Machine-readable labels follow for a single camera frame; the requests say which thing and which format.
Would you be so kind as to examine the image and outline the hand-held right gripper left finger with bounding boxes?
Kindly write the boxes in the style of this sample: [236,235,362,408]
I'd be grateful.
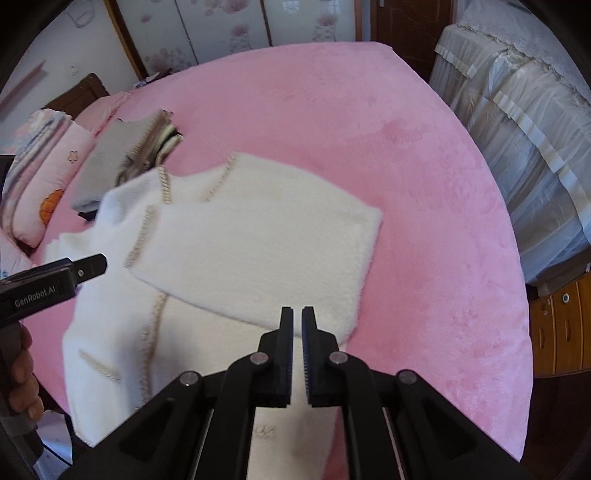
[58,306,295,480]

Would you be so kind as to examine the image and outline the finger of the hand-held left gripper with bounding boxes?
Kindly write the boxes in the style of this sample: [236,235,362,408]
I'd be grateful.
[69,253,108,283]

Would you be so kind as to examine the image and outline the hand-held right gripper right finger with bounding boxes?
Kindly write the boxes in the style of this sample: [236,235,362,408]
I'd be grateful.
[301,305,536,480]

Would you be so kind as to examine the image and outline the white fluffy sweater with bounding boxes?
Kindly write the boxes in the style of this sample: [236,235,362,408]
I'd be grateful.
[44,151,384,480]

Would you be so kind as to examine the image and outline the stack of folded clothes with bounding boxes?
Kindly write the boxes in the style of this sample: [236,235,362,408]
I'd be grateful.
[69,108,174,213]

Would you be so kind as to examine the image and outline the person's left hand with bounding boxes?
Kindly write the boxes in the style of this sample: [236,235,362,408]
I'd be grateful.
[10,325,44,418]

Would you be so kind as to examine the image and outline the pink pillow with orange print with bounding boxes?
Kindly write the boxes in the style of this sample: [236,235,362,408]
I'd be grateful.
[11,124,95,247]

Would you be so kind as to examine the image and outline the cream folded garment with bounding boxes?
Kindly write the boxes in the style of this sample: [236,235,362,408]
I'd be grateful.
[154,121,182,166]

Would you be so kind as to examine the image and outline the striped folded quilt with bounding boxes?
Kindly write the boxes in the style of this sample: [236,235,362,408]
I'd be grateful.
[11,108,75,167]

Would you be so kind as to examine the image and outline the dark wooden headboard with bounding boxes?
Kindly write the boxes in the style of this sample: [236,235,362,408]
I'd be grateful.
[46,73,112,121]

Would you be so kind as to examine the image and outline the pink plush bed blanket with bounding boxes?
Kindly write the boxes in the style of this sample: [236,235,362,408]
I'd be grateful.
[28,41,536,480]

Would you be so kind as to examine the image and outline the wooden drawer cabinet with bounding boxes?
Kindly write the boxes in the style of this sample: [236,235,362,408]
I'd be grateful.
[526,276,591,380]

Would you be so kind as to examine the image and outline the floral wardrobe doors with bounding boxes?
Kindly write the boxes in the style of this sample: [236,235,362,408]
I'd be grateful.
[104,0,370,81]

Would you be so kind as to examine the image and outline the white lace furniture cover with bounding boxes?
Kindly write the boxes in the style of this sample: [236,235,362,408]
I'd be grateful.
[429,0,591,287]

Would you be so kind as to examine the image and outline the brown wooden door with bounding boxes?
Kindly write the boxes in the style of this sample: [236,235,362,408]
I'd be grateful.
[369,0,458,72]

